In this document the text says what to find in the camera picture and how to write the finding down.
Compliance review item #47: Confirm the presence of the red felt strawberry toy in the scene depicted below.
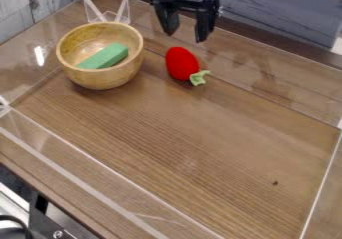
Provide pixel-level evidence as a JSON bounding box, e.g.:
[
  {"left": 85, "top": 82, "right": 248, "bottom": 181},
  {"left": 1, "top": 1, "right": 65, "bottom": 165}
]
[{"left": 165, "top": 47, "right": 209, "bottom": 86}]

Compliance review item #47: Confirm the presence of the black metal table bracket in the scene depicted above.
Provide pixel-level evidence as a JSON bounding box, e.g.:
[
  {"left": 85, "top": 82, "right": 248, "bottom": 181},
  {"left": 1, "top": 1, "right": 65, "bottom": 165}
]
[{"left": 28, "top": 193, "right": 77, "bottom": 239}]

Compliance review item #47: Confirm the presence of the green rectangular block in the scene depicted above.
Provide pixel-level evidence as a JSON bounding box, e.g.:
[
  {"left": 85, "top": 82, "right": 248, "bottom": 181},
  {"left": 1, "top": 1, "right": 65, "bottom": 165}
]
[{"left": 76, "top": 43, "right": 128, "bottom": 69}]

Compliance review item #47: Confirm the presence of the black cable bottom left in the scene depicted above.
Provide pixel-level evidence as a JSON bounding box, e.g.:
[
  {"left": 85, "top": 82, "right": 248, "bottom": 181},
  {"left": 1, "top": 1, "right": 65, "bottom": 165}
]
[{"left": 0, "top": 214, "right": 34, "bottom": 239}]

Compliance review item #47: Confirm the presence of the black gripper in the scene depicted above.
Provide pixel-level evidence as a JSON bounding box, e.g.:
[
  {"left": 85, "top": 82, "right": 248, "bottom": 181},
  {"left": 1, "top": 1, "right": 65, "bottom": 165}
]
[{"left": 149, "top": 0, "right": 220, "bottom": 42}]

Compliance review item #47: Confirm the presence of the grey blue sofa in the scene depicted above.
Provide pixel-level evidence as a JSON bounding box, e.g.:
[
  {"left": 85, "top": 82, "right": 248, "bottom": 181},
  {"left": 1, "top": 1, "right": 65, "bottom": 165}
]
[{"left": 221, "top": 0, "right": 342, "bottom": 49}]

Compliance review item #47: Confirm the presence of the light brown wooden bowl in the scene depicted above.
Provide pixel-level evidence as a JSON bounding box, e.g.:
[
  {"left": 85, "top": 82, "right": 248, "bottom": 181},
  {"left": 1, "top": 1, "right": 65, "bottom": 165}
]
[{"left": 56, "top": 22, "right": 144, "bottom": 90}]

